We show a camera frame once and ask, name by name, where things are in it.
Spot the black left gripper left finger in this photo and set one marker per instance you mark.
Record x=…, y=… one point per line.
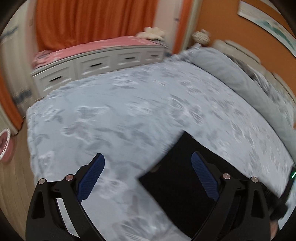
x=44, y=219

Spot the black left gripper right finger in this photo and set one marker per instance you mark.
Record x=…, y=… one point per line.
x=240, y=212

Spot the black pants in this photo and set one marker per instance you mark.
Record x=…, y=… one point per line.
x=174, y=185

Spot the right hand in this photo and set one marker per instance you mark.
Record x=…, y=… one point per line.
x=273, y=229

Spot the pink round floor mat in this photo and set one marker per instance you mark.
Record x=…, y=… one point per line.
x=7, y=146

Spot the beige padded headboard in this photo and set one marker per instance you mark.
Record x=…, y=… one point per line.
x=237, y=51

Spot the grey rolled duvet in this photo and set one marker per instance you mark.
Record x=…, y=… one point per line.
x=227, y=71

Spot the butterfly print bed sheet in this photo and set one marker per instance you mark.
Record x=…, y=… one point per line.
x=133, y=117

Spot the white drawer window bench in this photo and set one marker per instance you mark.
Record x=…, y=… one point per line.
x=54, y=75

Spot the pink bench cushion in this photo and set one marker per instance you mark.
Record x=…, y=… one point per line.
x=47, y=56

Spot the white fluffy bedside lamp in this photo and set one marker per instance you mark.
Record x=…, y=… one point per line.
x=202, y=37

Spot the orange curtain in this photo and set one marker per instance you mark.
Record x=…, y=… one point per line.
x=63, y=24

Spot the cream flower plush pillow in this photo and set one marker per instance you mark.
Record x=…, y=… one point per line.
x=152, y=34

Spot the framed feather wall painting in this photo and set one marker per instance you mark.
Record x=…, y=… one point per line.
x=267, y=23

